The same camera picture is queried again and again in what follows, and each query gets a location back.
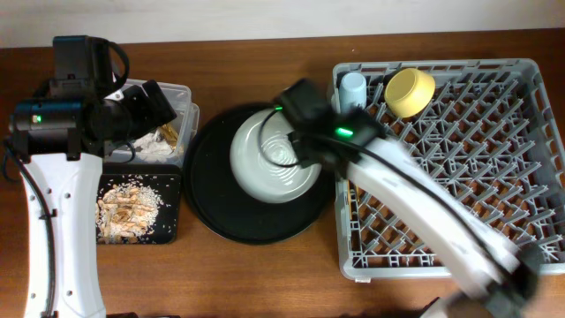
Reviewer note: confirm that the clear plastic waste bin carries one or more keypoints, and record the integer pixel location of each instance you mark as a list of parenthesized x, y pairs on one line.
[(185, 125)]

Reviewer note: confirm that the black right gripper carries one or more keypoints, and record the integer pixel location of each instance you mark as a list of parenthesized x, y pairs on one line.
[(304, 156)]

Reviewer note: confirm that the blue plastic cup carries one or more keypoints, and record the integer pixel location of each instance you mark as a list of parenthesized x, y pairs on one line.
[(352, 92)]

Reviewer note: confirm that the yellow bowl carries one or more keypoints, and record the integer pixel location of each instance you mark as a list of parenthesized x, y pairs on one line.
[(409, 91)]

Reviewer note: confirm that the gold foil wrapper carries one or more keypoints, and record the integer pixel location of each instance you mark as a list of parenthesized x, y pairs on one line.
[(170, 134)]

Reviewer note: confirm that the round black serving tray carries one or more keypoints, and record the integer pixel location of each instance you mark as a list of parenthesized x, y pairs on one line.
[(224, 207)]

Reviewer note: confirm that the food scraps and rice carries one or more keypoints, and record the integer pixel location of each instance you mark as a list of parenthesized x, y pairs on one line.
[(127, 213)]

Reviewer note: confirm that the black rectangular tray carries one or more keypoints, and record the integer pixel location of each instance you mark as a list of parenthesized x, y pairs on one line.
[(164, 179)]

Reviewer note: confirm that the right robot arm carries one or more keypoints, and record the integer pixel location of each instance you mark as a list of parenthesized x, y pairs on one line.
[(496, 278)]

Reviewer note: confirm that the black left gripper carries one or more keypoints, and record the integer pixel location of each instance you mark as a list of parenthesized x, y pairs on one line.
[(153, 117)]

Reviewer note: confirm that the grey round plate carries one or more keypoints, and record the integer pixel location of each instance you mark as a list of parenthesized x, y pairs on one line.
[(264, 163)]

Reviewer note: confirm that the white paper napkin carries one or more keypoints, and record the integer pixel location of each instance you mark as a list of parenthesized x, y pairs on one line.
[(153, 143)]

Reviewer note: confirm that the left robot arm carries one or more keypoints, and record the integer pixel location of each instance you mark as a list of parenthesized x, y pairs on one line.
[(58, 139)]

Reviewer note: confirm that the grey dishwasher rack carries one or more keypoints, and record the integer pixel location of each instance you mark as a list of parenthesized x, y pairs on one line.
[(489, 136)]

